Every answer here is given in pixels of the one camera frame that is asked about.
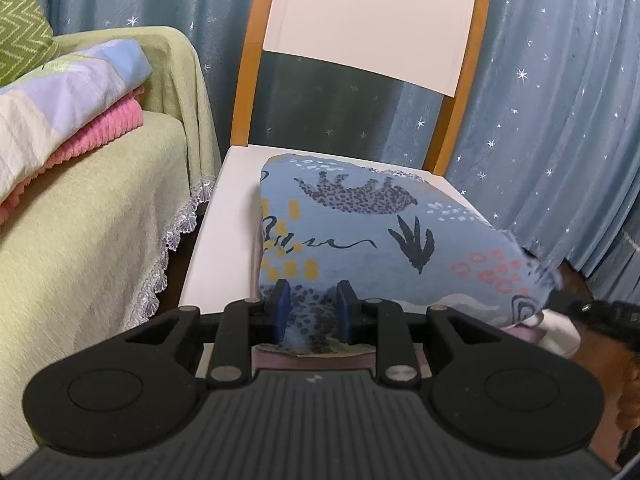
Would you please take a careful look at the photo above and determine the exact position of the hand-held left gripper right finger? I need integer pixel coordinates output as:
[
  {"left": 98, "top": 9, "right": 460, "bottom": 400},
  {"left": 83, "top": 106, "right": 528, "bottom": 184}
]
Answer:
[{"left": 336, "top": 279, "right": 502, "bottom": 387}]

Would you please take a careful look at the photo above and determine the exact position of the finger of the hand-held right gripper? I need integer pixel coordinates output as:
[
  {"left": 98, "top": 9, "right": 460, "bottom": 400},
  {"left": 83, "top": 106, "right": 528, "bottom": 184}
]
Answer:
[{"left": 546, "top": 298, "right": 640, "bottom": 352}]

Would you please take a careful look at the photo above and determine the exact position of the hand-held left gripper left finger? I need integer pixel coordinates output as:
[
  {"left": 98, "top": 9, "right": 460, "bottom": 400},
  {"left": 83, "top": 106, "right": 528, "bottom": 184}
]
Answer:
[{"left": 122, "top": 279, "right": 292, "bottom": 388}]

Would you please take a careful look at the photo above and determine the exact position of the blue patterned garment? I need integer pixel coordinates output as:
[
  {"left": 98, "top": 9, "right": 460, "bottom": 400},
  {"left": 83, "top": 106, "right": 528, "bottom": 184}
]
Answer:
[{"left": 256, "top": 152, "right": 564, "bottom": 357}]

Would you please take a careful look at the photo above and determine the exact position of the white cloth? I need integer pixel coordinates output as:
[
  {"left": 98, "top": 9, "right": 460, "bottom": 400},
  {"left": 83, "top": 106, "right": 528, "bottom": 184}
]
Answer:
[{"left": 536, "top": 309, "right": 582, "bottom": 359}]

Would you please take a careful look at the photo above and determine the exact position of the mauve folded cloth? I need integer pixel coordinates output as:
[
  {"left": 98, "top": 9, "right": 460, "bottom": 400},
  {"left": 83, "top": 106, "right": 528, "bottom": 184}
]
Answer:
[{"left": 251, "top": 324, "right": 547, "bottom": 375}]

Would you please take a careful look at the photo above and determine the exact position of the blue star print curtain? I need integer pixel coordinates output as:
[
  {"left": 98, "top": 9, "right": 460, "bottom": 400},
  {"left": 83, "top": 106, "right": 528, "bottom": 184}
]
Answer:
[{"left": 35, "top": 0, "right": 640, "bottom": 307}]

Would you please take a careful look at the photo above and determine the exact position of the green covered sofa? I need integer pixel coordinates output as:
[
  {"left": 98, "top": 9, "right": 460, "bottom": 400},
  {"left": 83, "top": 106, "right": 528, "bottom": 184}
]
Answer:
[{"left": 0, "top": 25, "right": 223, "bottom": 463}]

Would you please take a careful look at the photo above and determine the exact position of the pink knit blanket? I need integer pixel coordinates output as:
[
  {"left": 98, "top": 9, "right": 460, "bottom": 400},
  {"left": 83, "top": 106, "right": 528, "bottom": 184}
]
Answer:
[{"left": 0, "top": 97, "right": 146, "bottom": 227}]

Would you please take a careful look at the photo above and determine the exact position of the pastel checked quilt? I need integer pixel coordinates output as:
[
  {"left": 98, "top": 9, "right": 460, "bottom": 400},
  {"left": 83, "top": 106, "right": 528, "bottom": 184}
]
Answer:
[{"left": 0, "top": 38, "right": 153, "bottom": 202}]

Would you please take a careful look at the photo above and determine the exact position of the green zigzag pillow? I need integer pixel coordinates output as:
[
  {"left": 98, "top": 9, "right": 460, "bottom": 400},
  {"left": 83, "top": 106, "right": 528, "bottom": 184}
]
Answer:
[{"left": 0, "top": 0, "right": 61, "bottom": 88}]

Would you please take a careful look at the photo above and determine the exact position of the white chair with wooden frame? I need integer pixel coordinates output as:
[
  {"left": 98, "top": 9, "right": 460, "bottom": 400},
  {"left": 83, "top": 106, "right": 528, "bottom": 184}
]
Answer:
[{"left": 177, "top": 0, "right": 501, "bottom": 378}]

